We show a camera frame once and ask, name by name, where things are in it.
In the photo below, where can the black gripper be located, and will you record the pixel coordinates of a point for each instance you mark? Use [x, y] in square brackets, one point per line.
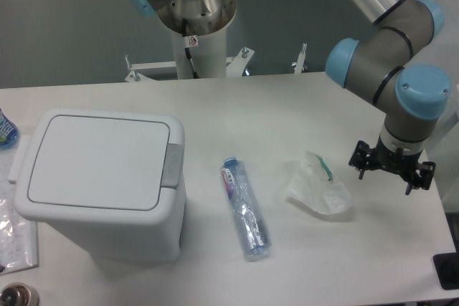
[364, 158]

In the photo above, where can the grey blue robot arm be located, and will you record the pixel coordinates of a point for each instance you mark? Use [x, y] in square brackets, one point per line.
[411, 96]

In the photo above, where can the grey trash can push button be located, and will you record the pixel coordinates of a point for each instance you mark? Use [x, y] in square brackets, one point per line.
[173, 163]

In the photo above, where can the white trash can body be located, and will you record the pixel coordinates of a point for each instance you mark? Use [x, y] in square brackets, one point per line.
[150, 235]

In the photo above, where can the white trash can lid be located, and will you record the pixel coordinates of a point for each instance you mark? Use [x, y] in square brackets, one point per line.
[97, 162]

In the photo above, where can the crumpled clear plastic bag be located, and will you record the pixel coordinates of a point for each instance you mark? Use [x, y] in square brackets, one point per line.
[316, 186]

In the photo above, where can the black device at right edge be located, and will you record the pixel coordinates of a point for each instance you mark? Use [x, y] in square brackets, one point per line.
[446, 266]

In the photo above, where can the metal levelling bolt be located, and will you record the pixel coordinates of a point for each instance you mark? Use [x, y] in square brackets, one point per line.
[299, 66]

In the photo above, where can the crushed clear plastic bottle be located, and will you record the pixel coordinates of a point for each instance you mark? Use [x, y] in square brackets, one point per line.
[250, 224]

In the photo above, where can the clear plastic packet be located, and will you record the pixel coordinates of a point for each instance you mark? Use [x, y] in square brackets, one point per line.
[19, 241]

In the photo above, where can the blue bottle at left edge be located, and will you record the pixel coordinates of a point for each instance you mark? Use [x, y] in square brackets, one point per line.
[9, 132]

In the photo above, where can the round metal connector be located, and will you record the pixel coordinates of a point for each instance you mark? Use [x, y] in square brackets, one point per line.
[19, 294]

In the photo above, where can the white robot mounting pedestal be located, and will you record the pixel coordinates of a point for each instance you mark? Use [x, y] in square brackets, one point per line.
[200, 56]

